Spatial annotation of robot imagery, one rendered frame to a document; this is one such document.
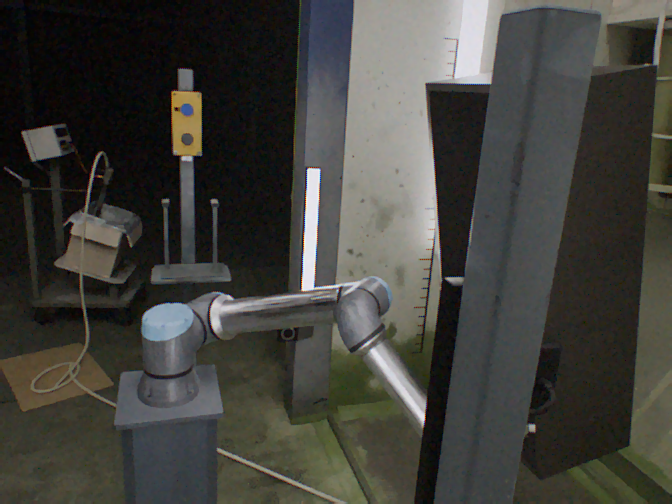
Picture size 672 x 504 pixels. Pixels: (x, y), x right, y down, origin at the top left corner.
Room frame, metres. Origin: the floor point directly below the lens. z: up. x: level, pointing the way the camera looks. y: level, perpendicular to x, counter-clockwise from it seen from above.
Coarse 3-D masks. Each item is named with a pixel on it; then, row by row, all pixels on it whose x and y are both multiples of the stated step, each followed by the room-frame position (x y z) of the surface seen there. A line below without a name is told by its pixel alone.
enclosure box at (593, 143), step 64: (448, 128) 1.95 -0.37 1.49; (640, 128) 1.46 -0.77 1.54; (448, 192) 1.96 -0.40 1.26; (576, 192) 1.40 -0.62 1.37; (640, 192) 1.48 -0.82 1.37; (448, 256) 1.98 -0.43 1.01; (576, 256) 1.42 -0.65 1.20; (640, 256) 1.49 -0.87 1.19; (576, 320) 1.44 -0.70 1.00; (576, 384) 1.45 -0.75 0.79; (576, 448) 1.47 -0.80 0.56
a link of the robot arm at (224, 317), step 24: (336, 288) 1.47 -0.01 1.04; (360, 288) 1.39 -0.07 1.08; (384, 288) 1.44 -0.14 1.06; (216, 312) 1.59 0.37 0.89; (240, 312) 1.56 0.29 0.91; (264, 312) 1.52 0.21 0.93; (288, 312) 1.49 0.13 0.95; (312, 312) 1.46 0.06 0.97; (384, 312) 1.41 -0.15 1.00; (216, 336) 1.58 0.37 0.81
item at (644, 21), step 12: (612, 0) 2.76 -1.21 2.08; (624, 0) 2.69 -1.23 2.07; (636, 0) 2.62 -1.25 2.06; (648, 0) 2.56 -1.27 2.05; (660, 0) 2.50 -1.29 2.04; (612, 12) 2.75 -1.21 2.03; (624, 12) 2.68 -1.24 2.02; (636, 12) 2.60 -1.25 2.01; (648, 12) 2.53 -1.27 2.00; (612, 24) 2.76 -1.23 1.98; (624, 24) 2.74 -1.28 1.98; (636, 24) 2.72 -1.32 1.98; (648, 24) 2.70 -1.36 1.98
